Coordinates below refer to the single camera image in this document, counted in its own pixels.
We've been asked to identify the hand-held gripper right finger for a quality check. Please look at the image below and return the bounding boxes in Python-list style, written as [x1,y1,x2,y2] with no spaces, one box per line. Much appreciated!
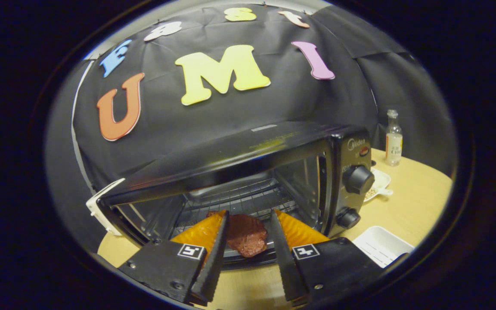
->
[269,209,385,308]

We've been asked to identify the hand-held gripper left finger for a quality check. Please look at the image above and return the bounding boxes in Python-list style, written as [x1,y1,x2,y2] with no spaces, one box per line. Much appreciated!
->
[118,210,230,307]

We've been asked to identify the red raw meat piece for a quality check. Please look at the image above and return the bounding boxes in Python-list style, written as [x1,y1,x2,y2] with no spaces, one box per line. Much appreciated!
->
[206,210,269,258]

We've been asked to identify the black toaster oven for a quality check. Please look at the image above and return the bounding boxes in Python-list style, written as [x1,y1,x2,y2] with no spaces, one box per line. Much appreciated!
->
[97,121,375,271]

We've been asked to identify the white bread toaster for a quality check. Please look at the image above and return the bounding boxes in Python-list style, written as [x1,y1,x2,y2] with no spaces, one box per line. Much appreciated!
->
[86,178,126,236]

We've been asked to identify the white rectangular ribbed tray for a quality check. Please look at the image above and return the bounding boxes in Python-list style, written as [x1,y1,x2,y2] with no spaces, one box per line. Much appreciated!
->
[353,226,415,268]

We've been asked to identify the white divided seasoning dish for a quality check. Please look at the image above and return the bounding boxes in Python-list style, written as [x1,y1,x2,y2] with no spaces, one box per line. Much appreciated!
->
[363,167,394,203]

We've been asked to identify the clear glass bottle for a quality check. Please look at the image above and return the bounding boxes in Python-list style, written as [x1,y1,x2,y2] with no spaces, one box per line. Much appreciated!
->
[385,109,403,167]

